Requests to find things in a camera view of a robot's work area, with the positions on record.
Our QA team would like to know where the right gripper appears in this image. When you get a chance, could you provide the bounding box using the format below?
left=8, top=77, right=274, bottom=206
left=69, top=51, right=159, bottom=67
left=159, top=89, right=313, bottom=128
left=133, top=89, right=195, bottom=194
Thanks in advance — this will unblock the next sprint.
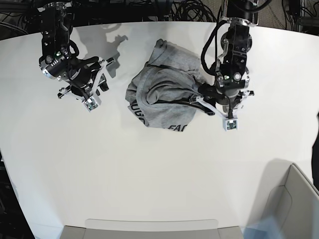
left=57, top=56, right=115, bottom=99

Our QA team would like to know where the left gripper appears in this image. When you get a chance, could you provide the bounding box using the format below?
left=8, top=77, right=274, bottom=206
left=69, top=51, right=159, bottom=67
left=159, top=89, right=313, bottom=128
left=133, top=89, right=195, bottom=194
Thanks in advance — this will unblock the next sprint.
left=189, top=84, right=254, bottom=116

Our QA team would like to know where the grey T-shirt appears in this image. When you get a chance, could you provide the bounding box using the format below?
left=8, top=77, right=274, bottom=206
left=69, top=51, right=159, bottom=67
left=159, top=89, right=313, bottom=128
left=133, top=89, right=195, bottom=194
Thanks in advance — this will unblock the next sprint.
left=125, top=39, right=206, bottom=132

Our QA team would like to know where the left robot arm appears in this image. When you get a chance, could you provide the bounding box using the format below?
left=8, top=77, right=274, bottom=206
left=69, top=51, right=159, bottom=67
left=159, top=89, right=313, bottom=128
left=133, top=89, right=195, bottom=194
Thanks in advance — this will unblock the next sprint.
left=196, top=0, right=259, bottom=121

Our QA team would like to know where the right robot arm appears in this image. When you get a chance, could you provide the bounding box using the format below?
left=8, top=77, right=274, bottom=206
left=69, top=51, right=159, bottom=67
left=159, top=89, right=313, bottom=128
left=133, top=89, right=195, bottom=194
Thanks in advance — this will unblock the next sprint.
left=38, top=0, right=115, bottom=101

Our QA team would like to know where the grey bin right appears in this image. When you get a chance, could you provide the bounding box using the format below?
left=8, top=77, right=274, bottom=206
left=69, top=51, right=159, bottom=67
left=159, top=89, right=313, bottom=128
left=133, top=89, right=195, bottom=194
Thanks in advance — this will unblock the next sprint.
left=267, top=164, right=319, bottom=239

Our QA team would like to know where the blue translucent object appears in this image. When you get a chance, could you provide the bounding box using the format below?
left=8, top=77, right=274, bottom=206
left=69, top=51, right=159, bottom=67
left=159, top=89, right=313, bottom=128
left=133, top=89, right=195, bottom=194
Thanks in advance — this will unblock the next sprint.
left=243, top=216, right=280, bottom=239

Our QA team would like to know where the grey tray bottom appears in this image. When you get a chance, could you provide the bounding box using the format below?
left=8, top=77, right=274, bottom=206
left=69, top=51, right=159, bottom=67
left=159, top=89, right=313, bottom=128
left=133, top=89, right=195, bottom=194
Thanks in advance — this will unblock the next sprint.
left=60, top=219, right=243, bottom=239

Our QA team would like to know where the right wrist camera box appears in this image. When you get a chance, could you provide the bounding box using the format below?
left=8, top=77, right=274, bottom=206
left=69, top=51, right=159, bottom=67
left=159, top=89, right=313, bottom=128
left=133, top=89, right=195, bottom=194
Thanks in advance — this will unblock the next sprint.
left=82, top=97, right=101, bottom=112

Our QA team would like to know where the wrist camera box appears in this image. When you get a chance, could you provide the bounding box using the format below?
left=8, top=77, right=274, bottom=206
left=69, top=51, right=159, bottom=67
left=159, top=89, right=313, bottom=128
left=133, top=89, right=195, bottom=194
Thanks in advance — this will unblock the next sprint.
left=223, top=118, right=238, bottom=131
left=82, top=97, right=101, bottom=112

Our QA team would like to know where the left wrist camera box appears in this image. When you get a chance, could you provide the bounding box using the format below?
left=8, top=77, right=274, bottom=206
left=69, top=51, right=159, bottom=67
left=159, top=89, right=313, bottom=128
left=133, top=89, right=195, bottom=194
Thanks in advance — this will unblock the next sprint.
left=223, top=118, right=238, bottom=131

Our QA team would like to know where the coiled black cable bundle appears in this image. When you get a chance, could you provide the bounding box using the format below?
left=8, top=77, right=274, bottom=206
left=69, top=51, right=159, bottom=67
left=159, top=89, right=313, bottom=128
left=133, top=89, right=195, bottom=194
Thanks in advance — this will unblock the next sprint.
left=169, top=0, right=220, bottom=23

